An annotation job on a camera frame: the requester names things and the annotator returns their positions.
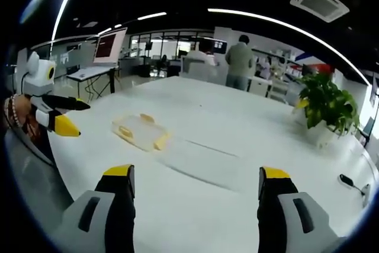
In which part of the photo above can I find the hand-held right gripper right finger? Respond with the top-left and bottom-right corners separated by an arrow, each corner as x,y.
256,166 -> 346,253

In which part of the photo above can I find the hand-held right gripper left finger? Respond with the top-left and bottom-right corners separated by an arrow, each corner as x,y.
55,164 -> 137,253

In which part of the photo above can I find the white folding table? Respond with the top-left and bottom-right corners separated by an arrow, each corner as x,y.
66,65 -> 120,97

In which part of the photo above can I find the large display screen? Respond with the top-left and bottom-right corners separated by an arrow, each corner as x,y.
92,27 -> 129,65

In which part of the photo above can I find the clear plastic sheet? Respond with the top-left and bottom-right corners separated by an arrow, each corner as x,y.
158,137 -> 242,191

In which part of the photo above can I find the green potted plant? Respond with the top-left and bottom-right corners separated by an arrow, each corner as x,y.
292,72 -> 362,149

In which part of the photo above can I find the short ceiling light strip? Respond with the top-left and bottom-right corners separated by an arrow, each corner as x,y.
137,11 -> 168,21

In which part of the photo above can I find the white covered machine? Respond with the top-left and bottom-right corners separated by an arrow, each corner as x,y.
178,49 -> 220,84

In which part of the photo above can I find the small dark monitor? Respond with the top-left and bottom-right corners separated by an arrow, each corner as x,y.
213,39 -> 229,56

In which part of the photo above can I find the long curved ceiling light strip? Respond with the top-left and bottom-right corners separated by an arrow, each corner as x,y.
207,8 -> 370,86

